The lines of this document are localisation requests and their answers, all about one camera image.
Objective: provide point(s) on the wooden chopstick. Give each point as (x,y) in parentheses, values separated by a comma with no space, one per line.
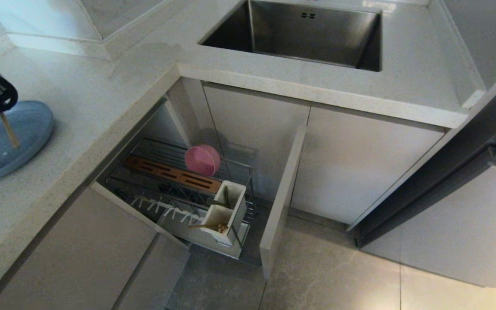
(10,131)
(205,226)

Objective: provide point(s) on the pink speckled bowl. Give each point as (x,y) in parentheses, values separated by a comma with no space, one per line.
(203,160)

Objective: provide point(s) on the beige pull-out cabinet front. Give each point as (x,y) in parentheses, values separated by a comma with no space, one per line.
(282,202)

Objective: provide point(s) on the blue round plate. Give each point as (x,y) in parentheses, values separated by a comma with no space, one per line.
(32,120)

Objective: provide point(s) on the large beige drawer front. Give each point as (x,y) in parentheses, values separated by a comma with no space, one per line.
(80,258)

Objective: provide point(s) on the white drip tray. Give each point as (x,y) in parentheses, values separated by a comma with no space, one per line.
(183,232)

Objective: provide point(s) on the small beige drawer front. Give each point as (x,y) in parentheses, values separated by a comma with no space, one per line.
(153,280)

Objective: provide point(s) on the white two-compartment cutlery holder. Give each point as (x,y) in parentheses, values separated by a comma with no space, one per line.
(235,202)

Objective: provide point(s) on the narrow beige cabinet door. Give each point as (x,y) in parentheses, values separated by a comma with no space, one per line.
(265,120)

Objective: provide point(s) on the stainless steel sink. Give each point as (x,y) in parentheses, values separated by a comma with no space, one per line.
(312,38)

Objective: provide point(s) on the wide beige cabinet door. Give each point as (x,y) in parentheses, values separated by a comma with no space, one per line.
(360,168)

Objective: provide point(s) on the white appliance front panel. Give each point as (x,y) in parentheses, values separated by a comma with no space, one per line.
(467,228)

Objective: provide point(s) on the dark grey door frame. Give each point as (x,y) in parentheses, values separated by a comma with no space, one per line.
(446,172)

